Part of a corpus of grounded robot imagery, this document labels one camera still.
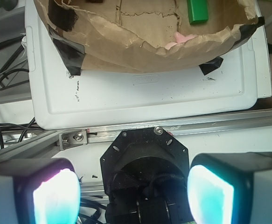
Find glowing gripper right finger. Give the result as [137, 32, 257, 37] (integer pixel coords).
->
[187, 152, 272, 224]

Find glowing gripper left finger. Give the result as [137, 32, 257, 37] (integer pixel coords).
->
[0, 158, 81, 224]

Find pink plush bunny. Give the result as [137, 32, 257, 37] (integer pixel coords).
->
[164, 32, 197, 50]

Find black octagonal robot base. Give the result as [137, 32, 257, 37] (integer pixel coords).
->
[100, 127, 193, 224]

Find brown paper bag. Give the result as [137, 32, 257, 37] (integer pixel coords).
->
[34, 0, 265, 75]

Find green rectangular block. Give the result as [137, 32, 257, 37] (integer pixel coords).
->
[187, 0, 209, 25]

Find aluminium extrusion rail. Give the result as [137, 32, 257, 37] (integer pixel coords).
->
[0, 109, 272, 159]

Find metal corner bracket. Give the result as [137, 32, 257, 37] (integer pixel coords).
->
[58, 129, 88, 151]

